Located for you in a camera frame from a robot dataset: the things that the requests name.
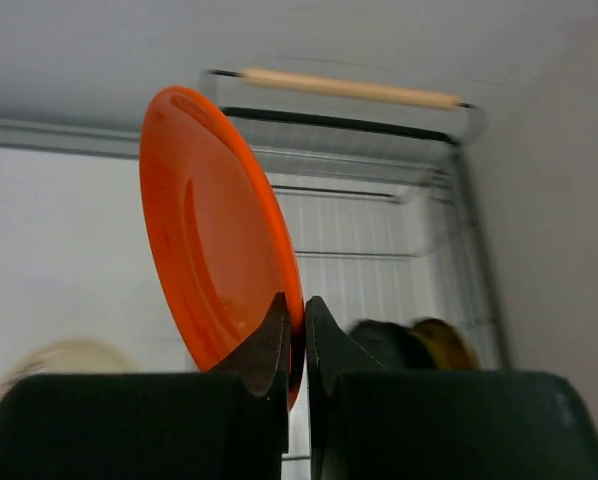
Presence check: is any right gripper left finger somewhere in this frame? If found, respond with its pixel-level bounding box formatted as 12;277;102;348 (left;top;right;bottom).
0;294;290;479

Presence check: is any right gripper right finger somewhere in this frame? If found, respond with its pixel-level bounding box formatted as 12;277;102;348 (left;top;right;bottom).
305;297;598;479

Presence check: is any yellow patterned plate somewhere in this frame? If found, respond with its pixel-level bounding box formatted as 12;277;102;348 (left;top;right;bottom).
410;318;480;371

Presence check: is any cream plate black blotch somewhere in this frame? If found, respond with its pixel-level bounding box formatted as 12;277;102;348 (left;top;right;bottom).
0;339;139;401

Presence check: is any orange plate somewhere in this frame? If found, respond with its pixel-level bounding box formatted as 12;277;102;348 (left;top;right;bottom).
139;86;305;400

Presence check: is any black wire dish rack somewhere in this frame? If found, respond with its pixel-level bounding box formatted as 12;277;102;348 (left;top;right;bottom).
199;69;511;479

